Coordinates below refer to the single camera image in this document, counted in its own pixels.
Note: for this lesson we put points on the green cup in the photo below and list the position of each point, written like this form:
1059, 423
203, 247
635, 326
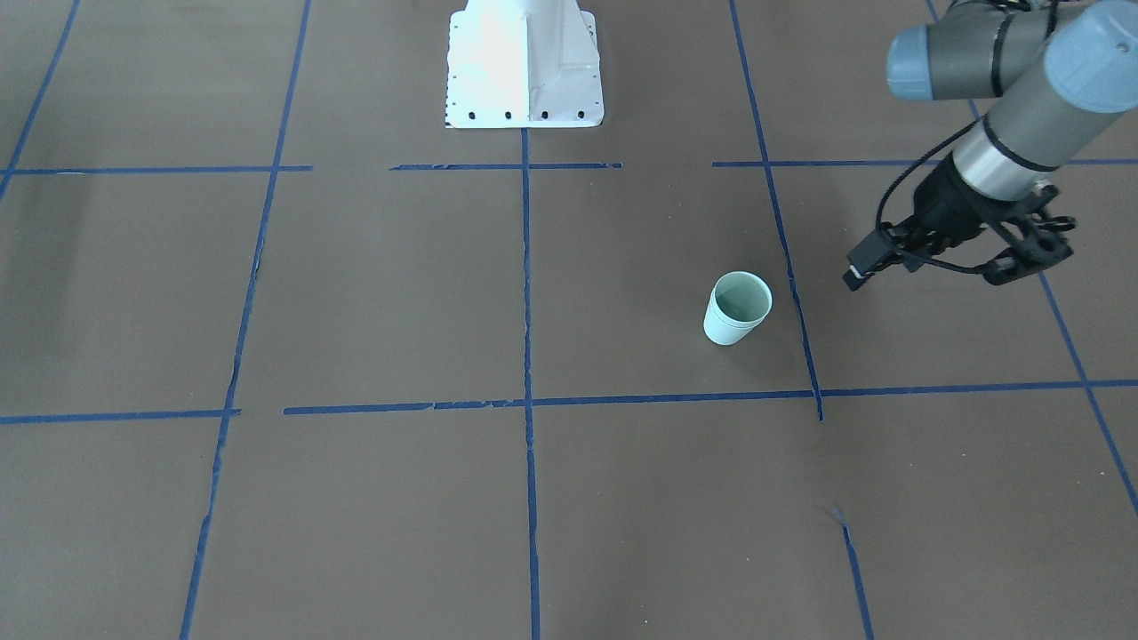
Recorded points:
729, 329
741, 298

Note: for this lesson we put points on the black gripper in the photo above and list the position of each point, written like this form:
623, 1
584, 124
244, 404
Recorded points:
944, 210

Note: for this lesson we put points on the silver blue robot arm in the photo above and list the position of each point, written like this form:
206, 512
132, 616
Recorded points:
1057, 77

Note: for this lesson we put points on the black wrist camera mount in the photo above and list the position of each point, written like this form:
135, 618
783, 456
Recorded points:
1035, 240

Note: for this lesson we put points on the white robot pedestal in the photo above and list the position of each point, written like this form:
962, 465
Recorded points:
523, 65

